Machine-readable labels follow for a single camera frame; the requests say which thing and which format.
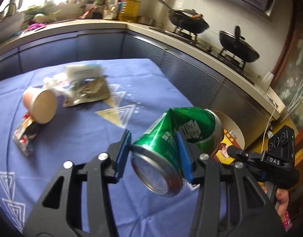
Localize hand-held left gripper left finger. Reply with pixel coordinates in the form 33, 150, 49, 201
23, 130, 132, 237

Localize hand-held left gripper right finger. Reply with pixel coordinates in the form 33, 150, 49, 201
175, 131, 292, 237

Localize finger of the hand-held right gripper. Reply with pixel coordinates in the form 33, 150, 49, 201
227, 145, 266, 165

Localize crushed green soda can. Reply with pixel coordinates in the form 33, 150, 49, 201
130, 107, 224, 198

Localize round beige trash bin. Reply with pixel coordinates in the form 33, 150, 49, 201
208, 109, 246, 151

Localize foil wrapper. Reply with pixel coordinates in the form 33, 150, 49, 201
63, 75, 111, 108

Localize pink paper cup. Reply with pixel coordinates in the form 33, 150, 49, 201
22, 86, 58, 124

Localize white tissue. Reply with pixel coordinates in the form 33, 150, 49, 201
43, 73, 70, 97

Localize person's right hand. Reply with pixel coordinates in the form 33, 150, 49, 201
275, 188, 290, 216

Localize orange printed cardboard box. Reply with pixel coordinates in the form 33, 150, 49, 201
214, 126, 243, 165

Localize blue patterned tablecloth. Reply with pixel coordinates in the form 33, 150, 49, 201
0, 59, 228, 232

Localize glass-panelled wooden door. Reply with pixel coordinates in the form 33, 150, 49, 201
272, 12, 303, 129

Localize white charger device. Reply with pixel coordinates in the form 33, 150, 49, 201
261, 71, 274, 89

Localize blue kitchen counter cabinet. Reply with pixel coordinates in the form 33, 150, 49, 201
0, 20, 286, 151

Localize white tissue packet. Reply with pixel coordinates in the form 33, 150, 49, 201
65, 64, 104, 81

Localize red white snack wrapper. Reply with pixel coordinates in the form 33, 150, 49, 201
13, 112, 44, 156

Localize gas stove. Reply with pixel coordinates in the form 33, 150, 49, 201
149, 26, 255, 86

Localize small steel cup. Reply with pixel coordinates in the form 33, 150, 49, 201
142, 16, 157, 26

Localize black wok with lid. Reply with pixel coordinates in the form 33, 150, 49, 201
152, 0, 210, 34

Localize yellow cooking oil bottle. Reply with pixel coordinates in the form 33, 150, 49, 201
118, 0, 141, 22

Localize white plastic jug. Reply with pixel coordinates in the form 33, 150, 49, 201
104, 0, 120, 20

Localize purple cloth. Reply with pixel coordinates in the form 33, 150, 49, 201
24, 23, 47, 31

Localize green onions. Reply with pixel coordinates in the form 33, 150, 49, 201
24, 4, 62, 24

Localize sink faucet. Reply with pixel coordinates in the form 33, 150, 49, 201
0, 2, 17, 25

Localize white charging cable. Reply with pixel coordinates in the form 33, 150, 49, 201
262, 92, 281, 139

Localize black long-handled frying pan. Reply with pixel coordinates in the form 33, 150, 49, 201
219, 25, 260, 63

